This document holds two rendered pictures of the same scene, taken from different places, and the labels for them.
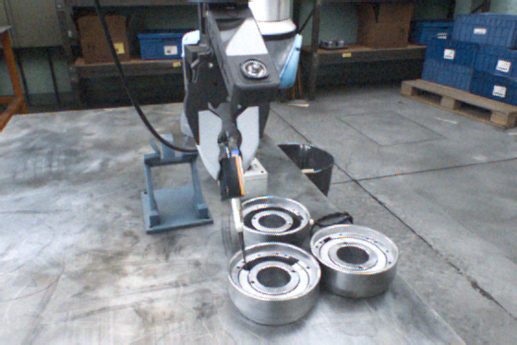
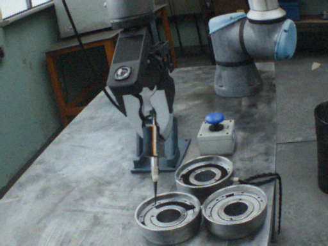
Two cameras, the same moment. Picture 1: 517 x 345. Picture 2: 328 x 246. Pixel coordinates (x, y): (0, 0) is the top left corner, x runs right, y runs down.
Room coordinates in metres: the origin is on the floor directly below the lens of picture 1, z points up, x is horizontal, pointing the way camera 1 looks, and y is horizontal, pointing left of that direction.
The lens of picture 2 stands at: (0.01, -0.34, 1.20)
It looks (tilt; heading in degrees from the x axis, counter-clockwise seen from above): 23 degrees down; 37
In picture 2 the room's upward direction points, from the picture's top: 12 degrees counter-clockwise
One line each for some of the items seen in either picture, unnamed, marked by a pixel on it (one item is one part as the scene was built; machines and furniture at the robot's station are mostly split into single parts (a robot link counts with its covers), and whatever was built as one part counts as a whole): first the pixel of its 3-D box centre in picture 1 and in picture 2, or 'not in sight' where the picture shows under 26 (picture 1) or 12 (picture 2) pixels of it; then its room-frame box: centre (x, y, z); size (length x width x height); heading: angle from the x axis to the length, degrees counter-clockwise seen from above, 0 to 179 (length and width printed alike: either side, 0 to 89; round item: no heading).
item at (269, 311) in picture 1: (273, 282); (169, 219); (0.40, -0.02, 0.82); 0.10 x 0.10 x 0.04
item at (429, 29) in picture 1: (433, 31); not in sight; (4.86, -1.90, 0.56); 0.52 x 0.38 x 0.22; 104
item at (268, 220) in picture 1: (271, 226); (205, 179); (0.52, -0.02, 0.82); 0.10 x 0.10 x 0.04
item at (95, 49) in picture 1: (104, 37); (231, 6); (3.88, 1.30, 0.64); 0.49 x 0.40 x 0.37; 112
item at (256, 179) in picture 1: (241, 176); (218, 135); (0.67, 0.02, 0.82); 0.08 x 0.07 x 0.05; 17
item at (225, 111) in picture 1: (210, 108); (237, 72); (1.01, 0.11, 0.85); 0.15 x 0.15 x 0.10
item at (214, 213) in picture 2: (352, 260); (236, 213); (0.44, -0.12, 0.82); 0.08 x 0.08 x 0.02
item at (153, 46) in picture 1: (168, 43); (278, 9); (4.06, 0.79, 0.56); 0.52 x 0.38 x 0.22; 104
